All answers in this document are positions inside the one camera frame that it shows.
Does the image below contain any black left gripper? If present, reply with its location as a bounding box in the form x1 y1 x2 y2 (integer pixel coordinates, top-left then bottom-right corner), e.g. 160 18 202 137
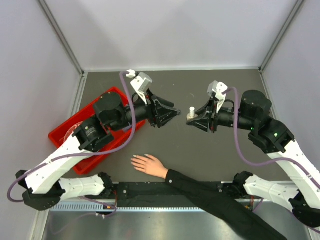
110 89 182 132

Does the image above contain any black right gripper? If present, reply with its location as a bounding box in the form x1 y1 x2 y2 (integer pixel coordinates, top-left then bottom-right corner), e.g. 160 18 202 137
186 96 256 133

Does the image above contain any beige nail polish bottle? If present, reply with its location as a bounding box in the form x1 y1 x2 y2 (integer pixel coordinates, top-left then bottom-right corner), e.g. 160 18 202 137
186 113 198 121

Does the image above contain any white nail polish brush cap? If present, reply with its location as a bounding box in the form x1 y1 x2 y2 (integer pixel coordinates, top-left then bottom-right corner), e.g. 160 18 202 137
189 107 195 118

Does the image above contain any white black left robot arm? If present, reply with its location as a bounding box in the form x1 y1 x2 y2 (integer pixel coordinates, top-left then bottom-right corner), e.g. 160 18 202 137
16 90 181 211

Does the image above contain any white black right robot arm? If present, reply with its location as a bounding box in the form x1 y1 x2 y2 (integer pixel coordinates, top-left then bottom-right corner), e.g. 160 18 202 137
186 90 320 228

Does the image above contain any black sleeved forearm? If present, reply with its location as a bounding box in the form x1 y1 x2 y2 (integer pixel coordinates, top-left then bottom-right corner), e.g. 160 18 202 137
165 169 286 240

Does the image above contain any person's bare hand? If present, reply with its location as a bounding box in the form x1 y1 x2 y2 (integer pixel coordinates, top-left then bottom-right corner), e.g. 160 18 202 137
131 154 169 179

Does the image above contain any clear pink glass plate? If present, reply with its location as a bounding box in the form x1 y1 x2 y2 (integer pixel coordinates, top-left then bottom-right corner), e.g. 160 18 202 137
63 122 82 143

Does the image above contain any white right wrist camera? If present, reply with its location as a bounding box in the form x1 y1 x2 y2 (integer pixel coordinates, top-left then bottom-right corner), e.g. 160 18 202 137
207 80 228 113

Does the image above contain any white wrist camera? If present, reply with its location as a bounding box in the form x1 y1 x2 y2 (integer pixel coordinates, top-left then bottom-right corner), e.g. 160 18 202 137
207 80 228 113
125 69 153 104

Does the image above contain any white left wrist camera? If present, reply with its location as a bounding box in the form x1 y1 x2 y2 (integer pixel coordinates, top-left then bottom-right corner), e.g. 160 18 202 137
125 69 153 104

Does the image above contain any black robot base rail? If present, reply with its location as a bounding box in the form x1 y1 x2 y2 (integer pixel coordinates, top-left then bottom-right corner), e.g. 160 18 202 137
109 181 251 208

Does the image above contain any grey slotted cable duct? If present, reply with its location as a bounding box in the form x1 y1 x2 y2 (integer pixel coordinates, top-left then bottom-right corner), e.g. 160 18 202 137
50 201 115 212

